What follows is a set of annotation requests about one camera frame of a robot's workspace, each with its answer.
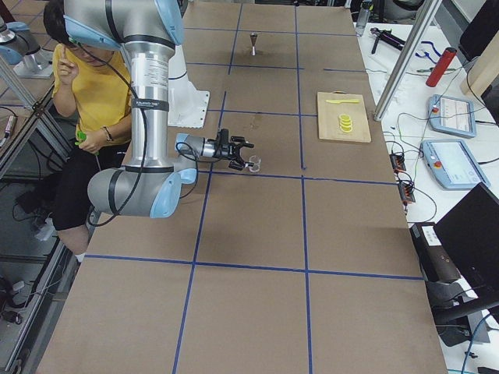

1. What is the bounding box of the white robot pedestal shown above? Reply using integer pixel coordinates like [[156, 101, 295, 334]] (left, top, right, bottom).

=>
[[168, 45, 210, 129]]

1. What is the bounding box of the aluminium frame post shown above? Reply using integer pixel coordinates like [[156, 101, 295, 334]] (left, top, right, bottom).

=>
[[373, 0, 442, 122]]

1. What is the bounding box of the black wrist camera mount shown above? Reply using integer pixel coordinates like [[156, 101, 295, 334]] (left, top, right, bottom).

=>
[[217, 129, 229, 147]]

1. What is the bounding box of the yellow plastic knife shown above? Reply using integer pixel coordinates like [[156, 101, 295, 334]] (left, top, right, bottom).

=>
[[325, 99, 360, 104]]

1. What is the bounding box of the black handheld tool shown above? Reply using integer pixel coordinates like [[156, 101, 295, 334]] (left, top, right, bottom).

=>
[[370, 27, 405, 55]]

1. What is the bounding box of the person in yellow shirt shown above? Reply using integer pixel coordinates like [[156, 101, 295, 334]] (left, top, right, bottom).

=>
[[44, 1, 132, 261]]

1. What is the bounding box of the clear water bottle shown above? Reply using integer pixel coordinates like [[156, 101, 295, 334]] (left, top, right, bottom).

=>
[[355, 0, 373, 37]]

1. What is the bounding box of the orange circuit board lower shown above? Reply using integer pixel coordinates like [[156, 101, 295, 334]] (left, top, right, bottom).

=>
[[398, 181, 416, 205]]

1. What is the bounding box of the black computer box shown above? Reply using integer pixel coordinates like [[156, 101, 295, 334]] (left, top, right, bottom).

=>
[[409, 222, 460, 284]]

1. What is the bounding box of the blue lanyard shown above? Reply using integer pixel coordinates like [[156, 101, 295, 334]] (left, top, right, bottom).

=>
[[415, 41, 442, 62]]

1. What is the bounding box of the orange circuit board upper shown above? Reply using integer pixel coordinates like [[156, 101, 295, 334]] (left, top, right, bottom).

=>
[[389, 153, 406, 172]]

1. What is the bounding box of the bamboo cutting board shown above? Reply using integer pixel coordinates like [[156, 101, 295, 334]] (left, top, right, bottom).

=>
[[317, 92, 371, 143]]

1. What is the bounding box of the teach pendant with red button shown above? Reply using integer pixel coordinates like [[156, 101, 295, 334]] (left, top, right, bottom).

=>
[[428, 94, 476, 139]]

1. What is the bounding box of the orange circuit board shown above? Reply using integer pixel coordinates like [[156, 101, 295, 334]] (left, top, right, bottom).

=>
[[389, 153, 406, 172], [398, 181, 416, 205]]

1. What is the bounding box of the red thermos bottle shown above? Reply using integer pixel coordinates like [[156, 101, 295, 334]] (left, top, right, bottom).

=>
[[425, 47, 457, 87]]

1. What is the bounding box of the clear glass cup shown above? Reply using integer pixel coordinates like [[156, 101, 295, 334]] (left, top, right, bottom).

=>
[[249, 155, 261, 173]]

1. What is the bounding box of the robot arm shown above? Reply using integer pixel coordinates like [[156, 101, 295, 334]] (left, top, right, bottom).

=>
[[64, 1, 252, 218]]

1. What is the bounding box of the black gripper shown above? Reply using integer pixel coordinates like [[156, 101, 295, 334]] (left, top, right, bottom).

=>
[[213, 136, 254, 171]]

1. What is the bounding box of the steel double jigger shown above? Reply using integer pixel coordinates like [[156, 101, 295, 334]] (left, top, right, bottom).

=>
[[249, 32, 258, 56]]

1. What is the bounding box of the black monitor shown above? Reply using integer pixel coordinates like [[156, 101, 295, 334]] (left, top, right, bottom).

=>
[[434, 182, 498, 297]]

